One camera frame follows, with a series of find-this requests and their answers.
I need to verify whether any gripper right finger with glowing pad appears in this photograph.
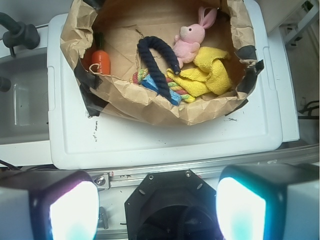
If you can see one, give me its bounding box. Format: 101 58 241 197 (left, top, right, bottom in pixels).
215 163 320 240

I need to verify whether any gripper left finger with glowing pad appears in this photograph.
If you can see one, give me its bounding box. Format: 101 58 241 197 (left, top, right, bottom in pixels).
0 170 100 240

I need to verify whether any white plastic bin lid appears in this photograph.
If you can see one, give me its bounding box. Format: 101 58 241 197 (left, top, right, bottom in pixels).
47 0 283 170

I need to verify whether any clear plastic container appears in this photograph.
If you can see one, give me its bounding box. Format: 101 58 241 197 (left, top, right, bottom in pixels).
0 48 49 145

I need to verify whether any blue sponge block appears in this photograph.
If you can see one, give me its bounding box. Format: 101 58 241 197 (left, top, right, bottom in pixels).
141 74 182 106

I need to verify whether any yellow towel cloth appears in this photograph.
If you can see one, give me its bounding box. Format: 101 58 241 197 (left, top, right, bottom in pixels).
166 46 232 98

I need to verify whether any orange carrot toy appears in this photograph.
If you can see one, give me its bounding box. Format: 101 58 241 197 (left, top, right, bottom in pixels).
91 32 111 75

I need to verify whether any black clamp knob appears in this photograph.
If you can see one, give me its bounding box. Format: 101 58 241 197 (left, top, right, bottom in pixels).
0 12 40 58

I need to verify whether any pink plush bunny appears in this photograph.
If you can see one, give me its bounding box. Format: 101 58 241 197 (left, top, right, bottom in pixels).
173 6 218 68

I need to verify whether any crumpled brown paper bag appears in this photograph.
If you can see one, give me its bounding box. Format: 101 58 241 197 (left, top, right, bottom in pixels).
60 0 264 126

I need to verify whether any black octagonal mount plate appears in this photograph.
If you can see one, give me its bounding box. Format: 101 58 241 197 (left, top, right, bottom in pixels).
124 169 224 240

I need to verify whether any aluminium frame rail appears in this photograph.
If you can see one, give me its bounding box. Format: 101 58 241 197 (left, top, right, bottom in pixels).
88 144 320 191

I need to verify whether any black cable bundle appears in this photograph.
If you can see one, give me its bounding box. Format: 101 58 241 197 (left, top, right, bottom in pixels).
297 96 320 120

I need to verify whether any multicolour braided rope toy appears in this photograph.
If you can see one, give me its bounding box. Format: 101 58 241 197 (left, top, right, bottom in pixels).
130 68 196 103

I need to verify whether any dark blue rope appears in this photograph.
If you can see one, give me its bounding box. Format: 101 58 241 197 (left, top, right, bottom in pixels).
137 35 181 107

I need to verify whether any grey metal bracket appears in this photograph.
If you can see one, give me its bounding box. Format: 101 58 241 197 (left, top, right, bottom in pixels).
283 0 320 47

